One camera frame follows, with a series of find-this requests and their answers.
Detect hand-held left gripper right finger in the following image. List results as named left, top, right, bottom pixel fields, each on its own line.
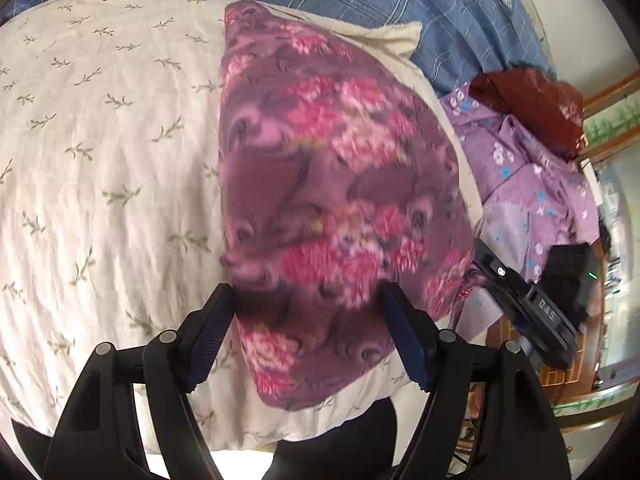
left=382, top=281, right=573, bottom=480

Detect lilac floral garment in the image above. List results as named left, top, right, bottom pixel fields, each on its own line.
left=440, top=82, right=603, bottom=341

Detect purple pink floral garment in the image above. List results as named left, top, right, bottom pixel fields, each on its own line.
left=218, top=0, right=476, bottom=411

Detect person's black pants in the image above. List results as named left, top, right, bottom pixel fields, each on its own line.
left=262, top=397, right=398, bottom=480

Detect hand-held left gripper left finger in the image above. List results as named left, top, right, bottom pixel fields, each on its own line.
left=42, top=282, right=238, bottom=480

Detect cream leaf print pillow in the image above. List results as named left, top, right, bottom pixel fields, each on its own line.
left=0, top=0, right=486, bottom=453

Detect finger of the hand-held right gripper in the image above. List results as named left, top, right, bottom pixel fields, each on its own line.
left=472, top=239, right=538, bottom=311

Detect blue plaid blanket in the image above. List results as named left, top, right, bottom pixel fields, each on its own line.
left=10, top=0, right=558, bottom=98

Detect dark red plastic bag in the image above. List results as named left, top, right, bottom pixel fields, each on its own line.
left=469, top=67, right=587, bottom=161

